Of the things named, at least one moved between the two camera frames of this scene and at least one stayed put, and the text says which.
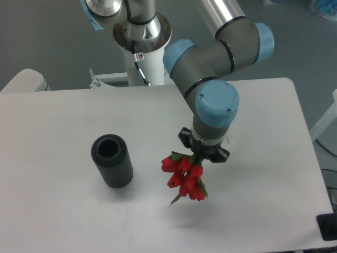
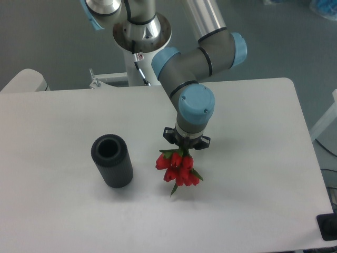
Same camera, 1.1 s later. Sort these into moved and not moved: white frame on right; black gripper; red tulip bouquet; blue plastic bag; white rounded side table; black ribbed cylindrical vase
Moved: red tulip bouquet; black gripper
Not moved: white rounded side table; black ribbed cylindrical vase; white frame on right; blue plastic bag
